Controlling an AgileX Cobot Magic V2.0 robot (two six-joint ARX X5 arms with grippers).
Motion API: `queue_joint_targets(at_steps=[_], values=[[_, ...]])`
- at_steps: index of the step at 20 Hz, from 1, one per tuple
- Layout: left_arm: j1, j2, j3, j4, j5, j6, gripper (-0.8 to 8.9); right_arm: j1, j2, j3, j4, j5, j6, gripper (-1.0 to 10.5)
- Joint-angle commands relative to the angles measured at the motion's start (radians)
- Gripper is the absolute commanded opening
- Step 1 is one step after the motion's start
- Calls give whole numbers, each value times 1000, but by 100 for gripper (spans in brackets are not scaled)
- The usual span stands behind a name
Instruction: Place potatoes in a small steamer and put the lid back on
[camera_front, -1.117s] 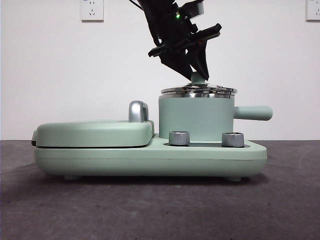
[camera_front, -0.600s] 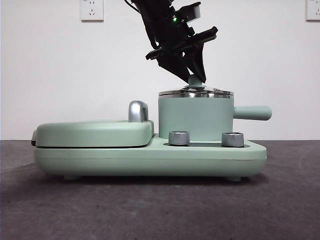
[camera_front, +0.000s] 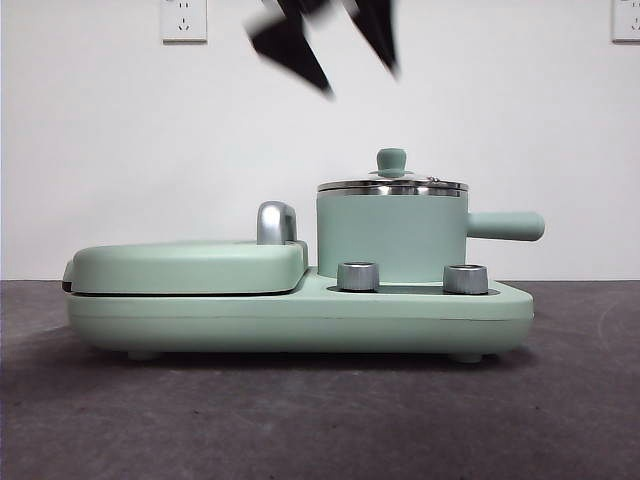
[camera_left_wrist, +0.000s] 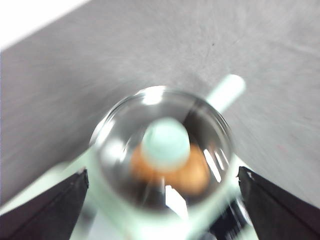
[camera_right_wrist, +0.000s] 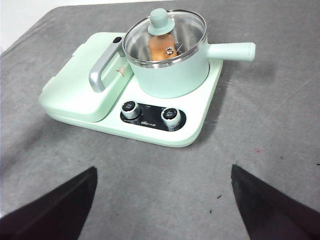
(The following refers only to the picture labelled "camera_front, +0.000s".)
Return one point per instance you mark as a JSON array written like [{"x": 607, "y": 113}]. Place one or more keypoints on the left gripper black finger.
[
  {"x": 287, "y": 40},
  {"x": 380, "y": 30}
]

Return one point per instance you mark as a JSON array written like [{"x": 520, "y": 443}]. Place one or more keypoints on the glass pot lid green knob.
[{"x": 392, "y": 159}]

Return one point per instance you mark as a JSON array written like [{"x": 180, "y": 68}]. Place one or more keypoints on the silver control knob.
[
  {"x": 465, "y": 279},
  {"x": 357, "y": 276}
]

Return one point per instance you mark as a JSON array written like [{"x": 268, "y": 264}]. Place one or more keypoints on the mint green grill cover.
[{"x": 175, "y": 267}]

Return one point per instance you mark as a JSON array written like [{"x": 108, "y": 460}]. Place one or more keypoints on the mint green breakfast machine base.
[{"x": 300, "y": 320}]

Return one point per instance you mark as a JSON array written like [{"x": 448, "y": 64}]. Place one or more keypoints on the white wall socket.
[
  {"x": 627, "y": 20},
  {"x": 184, "y": 22}
]

